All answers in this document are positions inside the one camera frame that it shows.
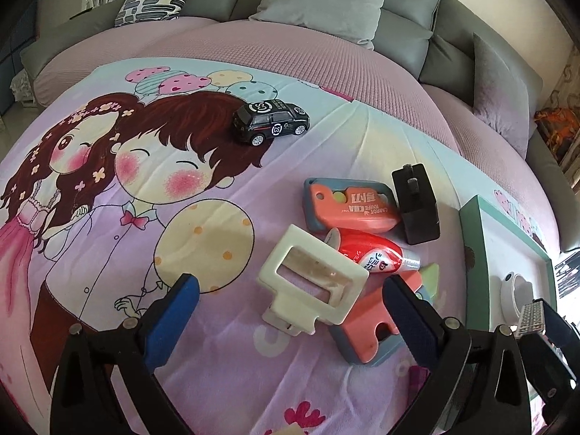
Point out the teal box lid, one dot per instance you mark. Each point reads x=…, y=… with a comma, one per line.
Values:
x=480, y=253

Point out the cream plastic hair clip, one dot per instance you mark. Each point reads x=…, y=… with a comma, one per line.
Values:
x=290, y=310

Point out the black toy car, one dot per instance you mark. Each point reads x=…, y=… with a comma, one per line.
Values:
x=272, y=120

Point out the black white printed sheet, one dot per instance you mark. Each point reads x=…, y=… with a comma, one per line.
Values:
x=568, y=276

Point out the white lace cloth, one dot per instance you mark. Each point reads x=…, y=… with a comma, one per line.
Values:
x=21, y=87

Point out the lilac grey pillow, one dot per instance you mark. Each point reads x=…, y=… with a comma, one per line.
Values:
x=503, y=90

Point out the orange utility knife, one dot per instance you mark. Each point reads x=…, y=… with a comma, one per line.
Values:
x=362, y=326

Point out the patterned curtain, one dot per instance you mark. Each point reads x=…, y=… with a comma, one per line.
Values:
x=568, y=88

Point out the cartoon printed blanket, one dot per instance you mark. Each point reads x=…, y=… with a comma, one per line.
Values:
x=181, y=235

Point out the black power adapter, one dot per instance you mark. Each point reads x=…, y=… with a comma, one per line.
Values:
x=419, y=217

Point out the orange bag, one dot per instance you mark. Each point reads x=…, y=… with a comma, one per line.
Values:
x=559, y=133

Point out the orange knife with grey sheath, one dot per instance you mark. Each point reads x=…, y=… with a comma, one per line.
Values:
x=362, y=213

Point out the white smartwatch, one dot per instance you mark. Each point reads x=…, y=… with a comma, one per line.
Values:
x=516, y=297

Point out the pink sofa cover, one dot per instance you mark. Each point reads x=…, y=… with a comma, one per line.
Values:
x=272, y=45

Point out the red glue tube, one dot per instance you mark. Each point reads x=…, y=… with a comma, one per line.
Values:
x=362, y=249

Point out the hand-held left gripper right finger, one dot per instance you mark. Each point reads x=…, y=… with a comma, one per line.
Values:
x=410, y=321

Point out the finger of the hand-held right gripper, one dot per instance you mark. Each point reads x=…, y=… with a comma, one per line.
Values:
x=559, y=330
x=550, y=380

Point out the blue cabinet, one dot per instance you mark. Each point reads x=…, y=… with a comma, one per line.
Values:
x=13, y=63

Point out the light grey pillow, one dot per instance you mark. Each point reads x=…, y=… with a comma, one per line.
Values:
x=321, y=2

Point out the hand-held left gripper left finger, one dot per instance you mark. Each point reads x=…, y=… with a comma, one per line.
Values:
x=174, y=317

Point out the grey sofa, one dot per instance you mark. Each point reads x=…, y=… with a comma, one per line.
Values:
x=408, y=13

